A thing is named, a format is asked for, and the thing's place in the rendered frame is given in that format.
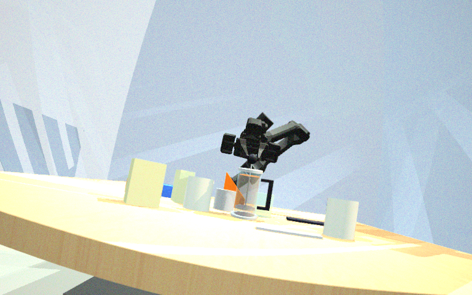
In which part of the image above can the glass french press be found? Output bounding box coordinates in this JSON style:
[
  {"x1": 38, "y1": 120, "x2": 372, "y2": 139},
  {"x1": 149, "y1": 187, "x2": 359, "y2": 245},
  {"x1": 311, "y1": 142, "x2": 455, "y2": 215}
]
[{"x1": 230, "y1": 154, "x2": 273, "y2": 220}]

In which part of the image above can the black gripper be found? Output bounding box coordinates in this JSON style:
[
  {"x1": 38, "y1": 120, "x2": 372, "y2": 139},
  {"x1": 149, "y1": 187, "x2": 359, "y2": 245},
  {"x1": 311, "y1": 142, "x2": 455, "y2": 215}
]
[{"x1": 220, "y1": 133, "x2": 281, "y2": 163}]

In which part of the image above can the light blue cylinder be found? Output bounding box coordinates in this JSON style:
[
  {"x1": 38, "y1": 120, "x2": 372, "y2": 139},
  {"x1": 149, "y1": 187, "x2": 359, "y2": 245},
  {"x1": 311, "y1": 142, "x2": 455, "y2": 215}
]
[{"x1": 161, "y1": 184, "x2": 173, "y2": 198}]

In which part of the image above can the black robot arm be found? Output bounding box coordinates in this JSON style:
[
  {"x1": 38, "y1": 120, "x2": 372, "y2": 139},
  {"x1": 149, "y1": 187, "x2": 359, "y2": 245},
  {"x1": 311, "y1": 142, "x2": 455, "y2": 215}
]
[{"x1": 240, "y1": 112, "x2": 310, "y2": 172}]

